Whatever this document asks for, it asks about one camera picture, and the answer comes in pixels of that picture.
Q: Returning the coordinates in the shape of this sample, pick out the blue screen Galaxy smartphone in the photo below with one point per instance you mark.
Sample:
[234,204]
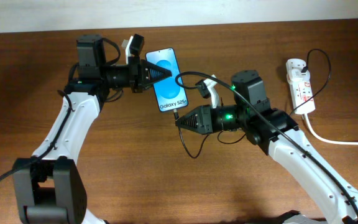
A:
[169,95]

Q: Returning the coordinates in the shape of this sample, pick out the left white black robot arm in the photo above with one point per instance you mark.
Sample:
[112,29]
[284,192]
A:
[47,185]

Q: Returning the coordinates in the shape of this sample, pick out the white USB charger plug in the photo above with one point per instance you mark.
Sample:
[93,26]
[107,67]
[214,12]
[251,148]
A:
[296,76]

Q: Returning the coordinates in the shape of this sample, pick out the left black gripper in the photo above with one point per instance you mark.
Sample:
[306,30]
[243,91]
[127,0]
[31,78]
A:
[134,65]

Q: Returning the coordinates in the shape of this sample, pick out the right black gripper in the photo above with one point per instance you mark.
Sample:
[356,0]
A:
[207,126]

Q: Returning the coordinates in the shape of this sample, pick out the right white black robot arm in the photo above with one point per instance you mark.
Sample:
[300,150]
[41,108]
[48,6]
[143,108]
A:
[279,137]

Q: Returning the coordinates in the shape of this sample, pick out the white power strip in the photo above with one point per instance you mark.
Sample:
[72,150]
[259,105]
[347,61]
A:
[301,92]

